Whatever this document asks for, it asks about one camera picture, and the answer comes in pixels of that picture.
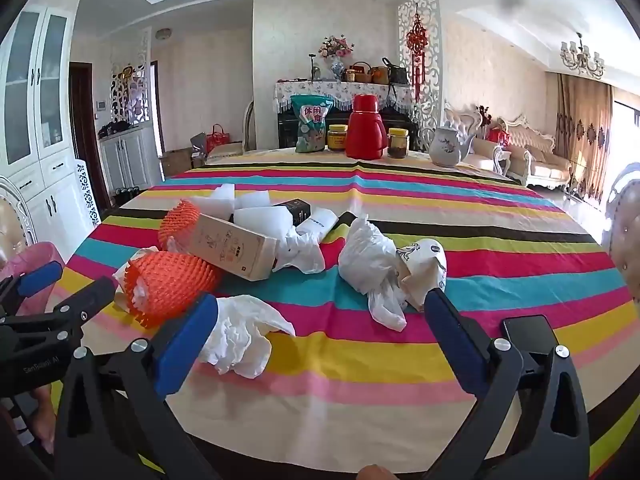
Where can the dark handbag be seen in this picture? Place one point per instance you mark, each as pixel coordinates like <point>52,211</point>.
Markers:
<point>397,74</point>

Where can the white lattice entry screen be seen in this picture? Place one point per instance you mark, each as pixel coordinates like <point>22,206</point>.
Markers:
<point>120,100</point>

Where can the row of dark shoes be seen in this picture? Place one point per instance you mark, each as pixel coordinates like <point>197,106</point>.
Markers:
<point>126,191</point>

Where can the black cardboard box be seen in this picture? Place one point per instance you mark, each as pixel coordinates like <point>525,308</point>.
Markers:
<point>295,210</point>

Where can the low white cabinet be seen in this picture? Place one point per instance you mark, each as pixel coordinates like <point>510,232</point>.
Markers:
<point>125,155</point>

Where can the cream ornate sofa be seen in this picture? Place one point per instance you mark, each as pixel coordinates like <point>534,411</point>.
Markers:
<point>540,160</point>

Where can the white printed paper cup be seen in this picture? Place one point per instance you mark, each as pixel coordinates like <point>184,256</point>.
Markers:
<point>425,265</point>

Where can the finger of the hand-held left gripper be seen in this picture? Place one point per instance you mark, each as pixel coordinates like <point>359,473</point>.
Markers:
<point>42,277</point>
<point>92,297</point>

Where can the white tissue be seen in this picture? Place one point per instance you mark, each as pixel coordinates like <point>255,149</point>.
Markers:
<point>240,335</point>

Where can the grey bag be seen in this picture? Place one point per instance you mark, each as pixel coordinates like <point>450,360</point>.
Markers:
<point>197,145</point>

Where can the brown patterned curtain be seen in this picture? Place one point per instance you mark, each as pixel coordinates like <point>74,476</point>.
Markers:
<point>580,135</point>

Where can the red knot hanging ornament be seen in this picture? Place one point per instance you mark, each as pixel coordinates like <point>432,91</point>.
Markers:
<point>417,37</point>

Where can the dark wooden door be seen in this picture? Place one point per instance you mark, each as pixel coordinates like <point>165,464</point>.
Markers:
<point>82,125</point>

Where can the black glossy object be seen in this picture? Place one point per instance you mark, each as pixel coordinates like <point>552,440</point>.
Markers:
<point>527,332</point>

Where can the pink flower bouquet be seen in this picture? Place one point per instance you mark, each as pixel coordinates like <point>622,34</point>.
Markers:
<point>336,46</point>

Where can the white carved floor panel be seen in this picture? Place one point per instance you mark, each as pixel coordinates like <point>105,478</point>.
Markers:
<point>87,192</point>

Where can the beige tufted ornate chair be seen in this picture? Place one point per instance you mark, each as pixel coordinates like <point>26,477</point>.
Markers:
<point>10,220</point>
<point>625,220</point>

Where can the white paper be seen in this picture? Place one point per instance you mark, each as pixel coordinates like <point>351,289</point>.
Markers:
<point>300,255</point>

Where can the red bag on sofa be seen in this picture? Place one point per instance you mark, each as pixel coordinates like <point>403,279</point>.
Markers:
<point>498,136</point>

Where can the dark red flowers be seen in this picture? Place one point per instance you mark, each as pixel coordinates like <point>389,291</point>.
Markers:
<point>484,115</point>

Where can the red thermos jug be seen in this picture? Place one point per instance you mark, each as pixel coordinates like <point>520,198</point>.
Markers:
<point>365,130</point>

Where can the red gift bag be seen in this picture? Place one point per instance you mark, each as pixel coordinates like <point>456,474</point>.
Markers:
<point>218,139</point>

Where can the thin black stand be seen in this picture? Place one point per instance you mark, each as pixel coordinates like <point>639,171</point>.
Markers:
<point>313,67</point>

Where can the wicker basket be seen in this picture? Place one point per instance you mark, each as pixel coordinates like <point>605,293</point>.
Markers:
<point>360,74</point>

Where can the floral lace piano cover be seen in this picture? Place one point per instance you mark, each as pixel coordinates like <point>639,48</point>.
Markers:
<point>290,87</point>

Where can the person's right hand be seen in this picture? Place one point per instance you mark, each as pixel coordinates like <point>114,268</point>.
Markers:
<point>376,474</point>

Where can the blue white vase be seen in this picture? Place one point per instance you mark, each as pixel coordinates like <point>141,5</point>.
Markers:
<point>337,69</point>

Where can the cream ornate armchair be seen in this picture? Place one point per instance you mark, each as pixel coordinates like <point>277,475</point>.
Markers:
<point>480,152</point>

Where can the brown cardboard box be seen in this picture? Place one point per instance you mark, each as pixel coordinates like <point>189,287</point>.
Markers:
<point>175,162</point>

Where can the white plastic bag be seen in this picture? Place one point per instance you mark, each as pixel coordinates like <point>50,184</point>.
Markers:
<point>365,255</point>

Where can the orange foam fruit net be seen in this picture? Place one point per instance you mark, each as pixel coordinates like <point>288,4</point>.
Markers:
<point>175,225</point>
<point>170,285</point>

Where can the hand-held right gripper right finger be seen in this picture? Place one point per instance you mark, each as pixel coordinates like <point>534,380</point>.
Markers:
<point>455,345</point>

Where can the dark filled glass jar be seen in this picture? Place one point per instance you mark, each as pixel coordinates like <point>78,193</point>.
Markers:
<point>398,146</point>

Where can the white lattice screen with ornament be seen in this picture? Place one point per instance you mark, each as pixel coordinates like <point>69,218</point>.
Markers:
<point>435,60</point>

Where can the dark items on cabinet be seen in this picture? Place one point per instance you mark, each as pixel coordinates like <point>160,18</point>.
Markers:
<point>112,129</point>

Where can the yellow lid glass jar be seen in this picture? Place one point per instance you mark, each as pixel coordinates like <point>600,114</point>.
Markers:
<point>337,140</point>

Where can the cream dining chair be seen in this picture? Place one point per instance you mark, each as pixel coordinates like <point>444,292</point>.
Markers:
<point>225,152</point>

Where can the green snack bag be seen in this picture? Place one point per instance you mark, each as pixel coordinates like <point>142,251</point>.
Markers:
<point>312,125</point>

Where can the person's left hand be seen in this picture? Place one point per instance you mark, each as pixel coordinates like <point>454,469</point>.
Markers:
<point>44,410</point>

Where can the striped colourful tablecloth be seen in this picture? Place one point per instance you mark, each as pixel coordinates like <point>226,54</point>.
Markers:
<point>450,260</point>

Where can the thin white carton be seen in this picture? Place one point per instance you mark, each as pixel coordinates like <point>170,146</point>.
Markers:
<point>320,221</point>

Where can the white ceramic teapot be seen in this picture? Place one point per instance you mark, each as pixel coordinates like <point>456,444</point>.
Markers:
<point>445,147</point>

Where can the tall white glass-door cabinet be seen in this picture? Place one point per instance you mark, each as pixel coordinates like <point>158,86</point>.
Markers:
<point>30,85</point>

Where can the orange basket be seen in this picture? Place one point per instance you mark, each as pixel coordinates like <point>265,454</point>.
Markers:
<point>380,76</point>

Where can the round ceiling light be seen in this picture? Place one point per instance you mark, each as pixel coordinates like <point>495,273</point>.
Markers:
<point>163,33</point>

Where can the beige cardboard box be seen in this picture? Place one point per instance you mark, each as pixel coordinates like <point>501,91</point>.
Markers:
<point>230,247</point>

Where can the chandelier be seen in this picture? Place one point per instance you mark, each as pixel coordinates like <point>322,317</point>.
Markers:
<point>582,57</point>

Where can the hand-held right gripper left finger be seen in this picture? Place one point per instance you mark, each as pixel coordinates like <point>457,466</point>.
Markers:
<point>187,342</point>

